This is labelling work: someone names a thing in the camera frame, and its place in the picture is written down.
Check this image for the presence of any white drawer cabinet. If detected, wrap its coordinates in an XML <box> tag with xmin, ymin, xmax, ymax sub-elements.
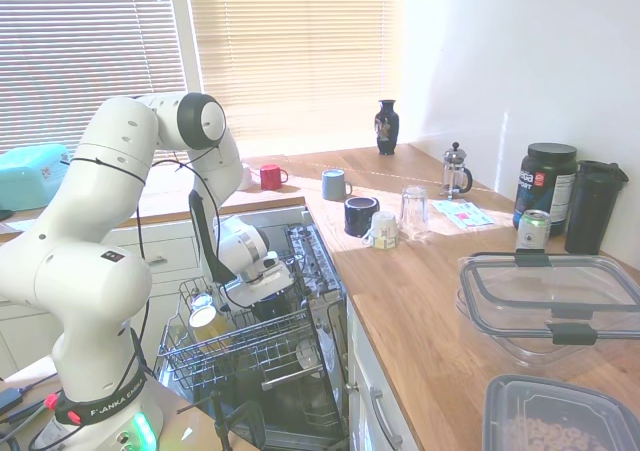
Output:
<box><xmin>0</xmin><ymin>210</ymin><xmax>307</xmax><ymax>372</ymax></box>

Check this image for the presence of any plain white mug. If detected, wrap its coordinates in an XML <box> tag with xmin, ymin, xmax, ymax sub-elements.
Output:
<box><xmin>239</xmin><ymin>162</ymin><xmax>262</xmax><ymax>192</ymax></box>

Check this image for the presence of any stainless steel dishwasher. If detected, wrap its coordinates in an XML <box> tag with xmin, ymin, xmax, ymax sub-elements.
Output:
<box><xmin>159</xmin><ymin>205</ymin><xmax>351</xmax><ymax>451</ymax></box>

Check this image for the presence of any red mug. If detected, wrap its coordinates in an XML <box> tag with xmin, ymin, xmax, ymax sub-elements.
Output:
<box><xmin>258</xmin><ymin>164</ymin><xmax>291</xmax><ymax>191</ymax></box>

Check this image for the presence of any glass French press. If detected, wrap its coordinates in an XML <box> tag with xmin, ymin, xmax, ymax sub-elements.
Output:
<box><xmin>439</xmin><ymin>141</ymin><xmax>474</xmax><ymax>200</ymax></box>

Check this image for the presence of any printed paper leaflet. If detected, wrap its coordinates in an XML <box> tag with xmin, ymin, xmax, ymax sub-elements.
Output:
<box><xmin>430</xmin><ymin>198</ymin><xmax>497</xmax><ymax>231</ymax></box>

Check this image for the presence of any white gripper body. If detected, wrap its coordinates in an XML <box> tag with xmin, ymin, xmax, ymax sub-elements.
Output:
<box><xmin>224</xmin><ymin>259</ymin><xmax>295</xmax><ymax>308</ymax></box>

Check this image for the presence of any teal plastic box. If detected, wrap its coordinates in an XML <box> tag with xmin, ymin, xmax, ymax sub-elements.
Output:
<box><xmin>0</xmin><ymin>143</ymin><xmax>71</xmax><ymax>213</ymax></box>

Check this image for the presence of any white cabinet with bar handle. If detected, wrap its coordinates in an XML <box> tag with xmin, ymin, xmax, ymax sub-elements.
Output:
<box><xmin>344</xmin><ymin>298</ymin><xmax>422</xmax><ymax>451</ymax></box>

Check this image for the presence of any clear drinking glass in rack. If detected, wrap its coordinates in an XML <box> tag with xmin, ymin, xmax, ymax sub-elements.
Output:
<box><xmin>187</xmin><ymin>291</ymin><xmax>216</xmax><ymax>317</ymax></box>

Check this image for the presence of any grey blue mug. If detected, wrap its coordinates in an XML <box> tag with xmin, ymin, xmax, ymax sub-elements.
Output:
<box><xmin>321</xmin><ymin>168</ymin><xmax>354</xmax><ymax>202</ymax></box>

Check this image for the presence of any clear lidded food container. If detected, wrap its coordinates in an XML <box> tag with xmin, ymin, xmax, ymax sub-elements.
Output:
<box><xmin>454</xmin><ymin>251</ymin><xmax>640</xmax><ymax>373</ymax></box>

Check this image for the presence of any white window blind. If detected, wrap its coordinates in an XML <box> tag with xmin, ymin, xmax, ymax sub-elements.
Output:
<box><xmin>0</xmin><ymin>0</ymin><xmax>189</xmax><ymax>155</ymax></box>

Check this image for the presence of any clear tall glass tumbler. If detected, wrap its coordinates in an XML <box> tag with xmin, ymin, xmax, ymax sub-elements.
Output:
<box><xmin>399</xmin><ymin>184</ymin><xmax>432</xmax><ymax>243</ymax></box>

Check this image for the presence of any beige window blind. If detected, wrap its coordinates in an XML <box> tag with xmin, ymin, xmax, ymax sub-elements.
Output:
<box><xmin>184</xmin><ymin>0</ymin><xmax>407</xmax><ymax>158</ymax></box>

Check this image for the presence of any wire dishwasher rack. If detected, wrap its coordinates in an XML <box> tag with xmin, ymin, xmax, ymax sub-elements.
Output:
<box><xmin>157</xmin><ymin>258</ymin><xmax>327</xmax><ymax>393</ymax></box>

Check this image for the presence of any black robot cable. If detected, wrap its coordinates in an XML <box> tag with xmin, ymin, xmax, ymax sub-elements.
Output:
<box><xmin>68</xmin><ymin>140</ymin><xmax>242</xmax><ymax>451</ymax></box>

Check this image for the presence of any black painted vase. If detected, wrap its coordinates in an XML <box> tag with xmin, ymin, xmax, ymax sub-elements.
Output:
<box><xmin>373</xmin><ymin>99</ymin><xmax>402</xmax><ymax>157</ymax></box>

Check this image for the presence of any grey container with cereal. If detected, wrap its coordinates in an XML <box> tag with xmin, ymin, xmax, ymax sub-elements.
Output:
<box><xmin>481</xmin><ymin>373</ymin><xmax>640</xmax><ymax>451</ymax></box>

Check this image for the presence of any black camera stand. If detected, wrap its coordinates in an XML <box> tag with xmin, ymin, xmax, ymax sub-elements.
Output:
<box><xmin>177</xmin><ymin>389</ymin><xmax>267</xmax><ymax>451</ymax></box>

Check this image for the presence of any white ceramic cup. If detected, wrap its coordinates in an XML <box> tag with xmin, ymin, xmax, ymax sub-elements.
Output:
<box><xmin>294</xmin><ymin>339</ymin><xmax>324</xmax><ymax>372</ymax></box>

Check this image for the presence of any white drink can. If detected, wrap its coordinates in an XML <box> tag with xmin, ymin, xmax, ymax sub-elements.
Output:
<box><xmin>515</xmin><ymin>209</ymin><xmax>553</xmax><ymax>255</ymax></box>

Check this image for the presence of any navy mug with white rim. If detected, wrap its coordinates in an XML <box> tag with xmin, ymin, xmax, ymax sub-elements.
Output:
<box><xmin>343</xmin><ymin>195</ymin><xmax>381</xmax><ymax>238</ymax></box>

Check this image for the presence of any white printed cup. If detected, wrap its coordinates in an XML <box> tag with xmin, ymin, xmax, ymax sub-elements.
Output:
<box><xmin>360</xmin><ymin>209</ymin><xmax>401</xmax><ymax>251</ymax></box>

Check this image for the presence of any dark blue ceramic mug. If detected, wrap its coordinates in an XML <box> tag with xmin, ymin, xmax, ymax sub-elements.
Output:
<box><xmin>251</xmin><ymin>293</ymin><xmax>292</xmax><ymax>323</ymax></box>

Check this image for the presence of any black protein powder tub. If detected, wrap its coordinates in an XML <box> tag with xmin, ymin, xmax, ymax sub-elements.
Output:
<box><xmin>513</xmin><ymin>142</ymin><xmax>579</xmax><ymax>237</ymax></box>

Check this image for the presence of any black shaker bottle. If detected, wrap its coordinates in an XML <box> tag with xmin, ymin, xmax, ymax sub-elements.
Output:
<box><xmin>564</xmin><ymin>159</ymin><xmax>630</xmax><ymax>256</ymax></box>

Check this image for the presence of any yellow ceramic mug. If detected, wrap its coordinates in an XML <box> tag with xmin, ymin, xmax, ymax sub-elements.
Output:
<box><xmin>188</xmin><ymin>304</ymin><xmax>234</xmax><ymax>355</ymax></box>

